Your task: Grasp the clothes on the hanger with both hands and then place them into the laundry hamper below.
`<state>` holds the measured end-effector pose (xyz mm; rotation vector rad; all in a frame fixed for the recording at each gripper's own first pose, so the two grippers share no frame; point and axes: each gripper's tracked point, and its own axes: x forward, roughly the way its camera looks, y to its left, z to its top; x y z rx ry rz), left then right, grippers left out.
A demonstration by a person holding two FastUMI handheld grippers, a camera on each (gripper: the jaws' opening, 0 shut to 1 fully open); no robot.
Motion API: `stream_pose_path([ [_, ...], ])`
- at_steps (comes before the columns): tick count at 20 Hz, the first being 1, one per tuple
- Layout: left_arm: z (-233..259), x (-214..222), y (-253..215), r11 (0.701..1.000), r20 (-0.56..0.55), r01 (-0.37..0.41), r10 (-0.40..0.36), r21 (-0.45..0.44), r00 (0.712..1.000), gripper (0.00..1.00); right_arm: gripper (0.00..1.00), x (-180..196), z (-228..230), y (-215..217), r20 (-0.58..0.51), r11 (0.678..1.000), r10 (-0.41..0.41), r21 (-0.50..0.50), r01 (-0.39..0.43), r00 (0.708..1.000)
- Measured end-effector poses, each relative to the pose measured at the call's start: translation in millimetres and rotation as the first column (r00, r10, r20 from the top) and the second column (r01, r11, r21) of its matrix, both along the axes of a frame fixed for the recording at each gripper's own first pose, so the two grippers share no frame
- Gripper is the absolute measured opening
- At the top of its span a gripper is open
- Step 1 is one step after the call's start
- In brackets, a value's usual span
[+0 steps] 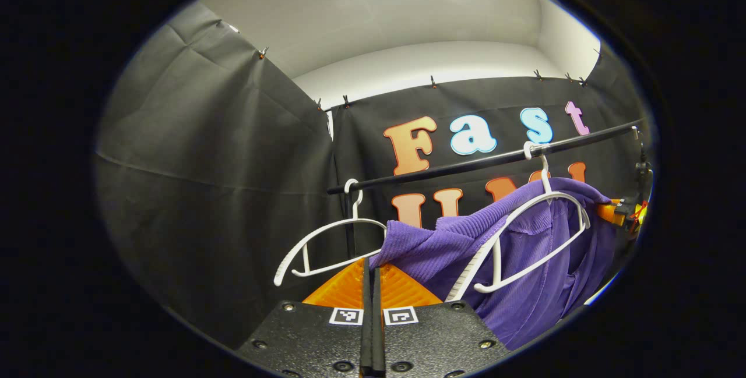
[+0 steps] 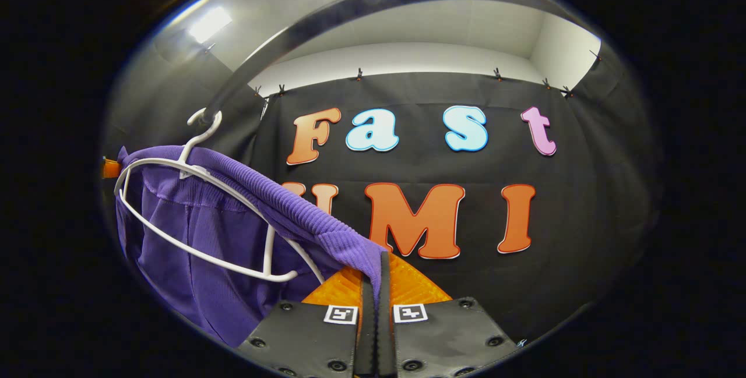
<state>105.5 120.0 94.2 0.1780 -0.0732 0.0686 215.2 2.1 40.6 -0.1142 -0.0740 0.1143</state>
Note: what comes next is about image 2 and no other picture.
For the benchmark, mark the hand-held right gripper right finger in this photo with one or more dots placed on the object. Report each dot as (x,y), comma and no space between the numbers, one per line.
(443,337)

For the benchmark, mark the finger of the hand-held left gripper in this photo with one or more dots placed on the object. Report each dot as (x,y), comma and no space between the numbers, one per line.
(111,168)

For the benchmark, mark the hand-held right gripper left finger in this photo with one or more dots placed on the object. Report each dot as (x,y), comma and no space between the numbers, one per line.
(303,337)

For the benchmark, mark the white clothes hanger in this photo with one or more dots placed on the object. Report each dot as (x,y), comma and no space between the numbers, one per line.
(280,277)

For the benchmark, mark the ceiling light panel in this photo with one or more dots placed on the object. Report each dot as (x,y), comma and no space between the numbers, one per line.
(210,24)

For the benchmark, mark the black backdrop cloth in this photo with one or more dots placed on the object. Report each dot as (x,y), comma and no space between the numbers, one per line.
(583,221)

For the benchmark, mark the row of small backdrop clips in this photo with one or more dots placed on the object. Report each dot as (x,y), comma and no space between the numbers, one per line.
(497,73)

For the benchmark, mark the black clothes rack rail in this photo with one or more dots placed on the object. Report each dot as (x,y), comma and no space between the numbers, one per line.
(326,14)

